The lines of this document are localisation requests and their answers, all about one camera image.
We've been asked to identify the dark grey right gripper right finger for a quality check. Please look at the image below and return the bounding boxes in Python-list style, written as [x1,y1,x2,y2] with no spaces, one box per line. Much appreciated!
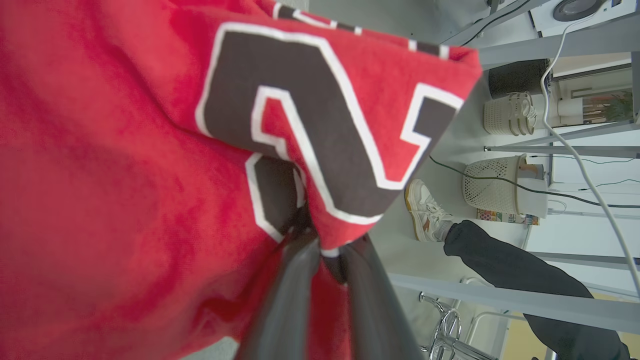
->
[340,235,426,360]

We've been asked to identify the black trouser leg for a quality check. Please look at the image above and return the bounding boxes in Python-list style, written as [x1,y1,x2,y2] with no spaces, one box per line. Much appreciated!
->
[444,220,632,360]

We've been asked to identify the chrome stool base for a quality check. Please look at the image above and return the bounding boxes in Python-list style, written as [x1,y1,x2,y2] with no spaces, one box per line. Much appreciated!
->
[419,292,498,360]

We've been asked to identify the cream perforated laundry basket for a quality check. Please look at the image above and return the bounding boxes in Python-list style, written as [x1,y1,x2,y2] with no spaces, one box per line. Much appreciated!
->
[462,155,528,216]

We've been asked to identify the black mesh bin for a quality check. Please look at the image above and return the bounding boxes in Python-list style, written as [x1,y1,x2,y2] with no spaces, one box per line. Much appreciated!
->
[488,59,551,100]

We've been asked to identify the colourful patterned box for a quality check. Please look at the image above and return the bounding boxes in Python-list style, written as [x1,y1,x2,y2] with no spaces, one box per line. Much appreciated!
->
[476,208,539,227]

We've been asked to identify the white sneaker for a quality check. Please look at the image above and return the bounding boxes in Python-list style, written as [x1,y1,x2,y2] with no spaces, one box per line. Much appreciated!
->
[405,179,454,243]

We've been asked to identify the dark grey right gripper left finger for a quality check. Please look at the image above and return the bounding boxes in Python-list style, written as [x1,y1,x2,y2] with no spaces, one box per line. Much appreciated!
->
[240,230,321,360]

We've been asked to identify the stack of cream baskets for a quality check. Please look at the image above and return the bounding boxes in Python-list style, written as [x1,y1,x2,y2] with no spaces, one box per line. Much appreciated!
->
[483,92,538,137]

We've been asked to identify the red and white jersey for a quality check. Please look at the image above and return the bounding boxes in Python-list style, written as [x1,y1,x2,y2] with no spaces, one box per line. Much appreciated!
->
[0,0,483,360]

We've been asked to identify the thin dark floor cable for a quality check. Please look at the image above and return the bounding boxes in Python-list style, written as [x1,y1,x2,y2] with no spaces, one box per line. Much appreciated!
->
[429,156,640,209]

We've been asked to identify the grey metal frame beam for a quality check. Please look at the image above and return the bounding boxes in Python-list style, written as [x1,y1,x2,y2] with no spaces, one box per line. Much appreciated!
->
[477,20,640,70]
[485,144,640,159]
[390,272,640,335]

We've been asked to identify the white cylinder bin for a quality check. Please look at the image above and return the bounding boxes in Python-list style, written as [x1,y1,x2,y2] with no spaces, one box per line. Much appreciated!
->
[517,165,549,219]

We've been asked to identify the white washing machine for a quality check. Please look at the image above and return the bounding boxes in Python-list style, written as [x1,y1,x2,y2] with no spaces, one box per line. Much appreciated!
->
[530,0,640,27]

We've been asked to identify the thick white cable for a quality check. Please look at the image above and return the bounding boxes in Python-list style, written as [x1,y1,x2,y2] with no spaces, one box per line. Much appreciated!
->
[540,0,640,297]

